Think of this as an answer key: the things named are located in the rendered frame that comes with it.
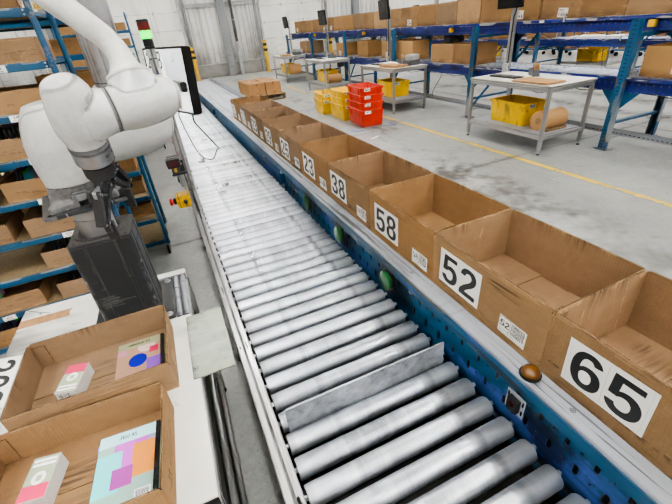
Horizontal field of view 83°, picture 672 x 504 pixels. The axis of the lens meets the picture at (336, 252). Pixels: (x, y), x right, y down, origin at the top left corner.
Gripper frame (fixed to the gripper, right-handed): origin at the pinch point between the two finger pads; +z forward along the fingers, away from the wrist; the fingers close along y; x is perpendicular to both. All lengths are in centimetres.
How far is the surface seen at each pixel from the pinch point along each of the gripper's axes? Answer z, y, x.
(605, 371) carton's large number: -21, -53, -109
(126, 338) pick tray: 33.6, -21.2, 2.7
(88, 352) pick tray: 34.4, -25.9, 12.9
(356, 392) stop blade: 13, -45, -68
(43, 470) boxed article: 16, -62, 1
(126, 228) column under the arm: 9.2, 4.7, 3.5
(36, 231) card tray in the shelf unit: 75, 60, 88
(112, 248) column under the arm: 10.8, -2.5, 5.9
